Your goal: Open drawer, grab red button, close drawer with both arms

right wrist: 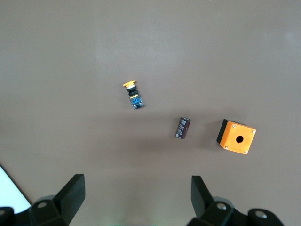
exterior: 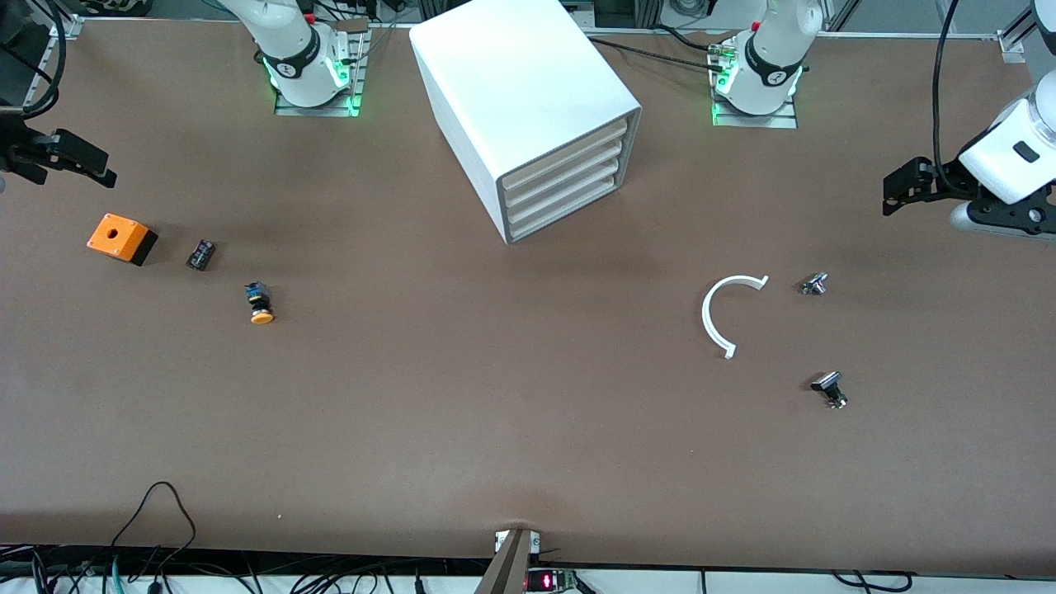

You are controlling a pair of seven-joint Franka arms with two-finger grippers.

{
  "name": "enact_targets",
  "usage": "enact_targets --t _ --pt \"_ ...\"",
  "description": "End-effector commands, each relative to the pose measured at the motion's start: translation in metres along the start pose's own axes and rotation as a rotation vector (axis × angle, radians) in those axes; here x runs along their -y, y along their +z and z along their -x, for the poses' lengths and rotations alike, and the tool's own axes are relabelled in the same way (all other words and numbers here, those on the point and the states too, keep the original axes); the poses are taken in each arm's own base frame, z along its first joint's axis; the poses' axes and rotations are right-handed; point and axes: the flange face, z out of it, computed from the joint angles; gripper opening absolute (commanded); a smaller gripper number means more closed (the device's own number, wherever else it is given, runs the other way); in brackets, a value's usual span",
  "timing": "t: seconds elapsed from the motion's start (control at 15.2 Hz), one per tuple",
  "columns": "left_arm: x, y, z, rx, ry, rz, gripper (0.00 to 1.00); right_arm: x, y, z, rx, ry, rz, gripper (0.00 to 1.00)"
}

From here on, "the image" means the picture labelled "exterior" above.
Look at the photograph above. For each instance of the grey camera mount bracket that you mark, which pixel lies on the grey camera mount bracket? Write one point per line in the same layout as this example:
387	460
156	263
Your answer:
507	569

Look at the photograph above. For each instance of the black headed silver switch part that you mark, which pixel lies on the black headed silver switch part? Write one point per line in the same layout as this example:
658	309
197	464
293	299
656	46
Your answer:
827	384

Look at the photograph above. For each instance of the aluminium table edge rail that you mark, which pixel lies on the aluminium table edge rail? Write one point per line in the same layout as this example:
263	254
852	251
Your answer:
907	35

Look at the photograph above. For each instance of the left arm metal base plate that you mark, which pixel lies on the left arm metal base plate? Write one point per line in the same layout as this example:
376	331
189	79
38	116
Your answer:
784	120

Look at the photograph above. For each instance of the orange box with hole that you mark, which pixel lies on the orange box with hole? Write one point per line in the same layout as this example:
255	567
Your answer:
115	235

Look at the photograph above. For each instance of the yellow mushroom push button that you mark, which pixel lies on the yellow mushroom push button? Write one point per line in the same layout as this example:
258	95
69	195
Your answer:
261	313

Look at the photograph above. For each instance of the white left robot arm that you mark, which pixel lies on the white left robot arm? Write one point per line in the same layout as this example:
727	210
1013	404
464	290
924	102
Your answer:
771	66

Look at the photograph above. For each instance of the device with red display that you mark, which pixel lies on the device with red display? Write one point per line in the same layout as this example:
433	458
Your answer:
546	582

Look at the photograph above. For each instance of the white curved plastic piece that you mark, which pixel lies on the white curved plastic piece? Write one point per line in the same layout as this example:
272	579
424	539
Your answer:
706	318

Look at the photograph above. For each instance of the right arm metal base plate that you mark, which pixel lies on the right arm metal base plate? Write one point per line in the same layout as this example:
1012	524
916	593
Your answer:
360	74

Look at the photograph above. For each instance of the aluminium frame corner profile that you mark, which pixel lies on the aluminium frame corner profile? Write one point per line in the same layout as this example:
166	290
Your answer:
1013	41
68	26

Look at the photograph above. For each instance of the small silver knob part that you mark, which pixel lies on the small silver knob part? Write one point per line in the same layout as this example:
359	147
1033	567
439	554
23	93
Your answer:
814	284

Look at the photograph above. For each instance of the small black contact block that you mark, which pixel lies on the small black contact block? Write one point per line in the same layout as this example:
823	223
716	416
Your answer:
200	255

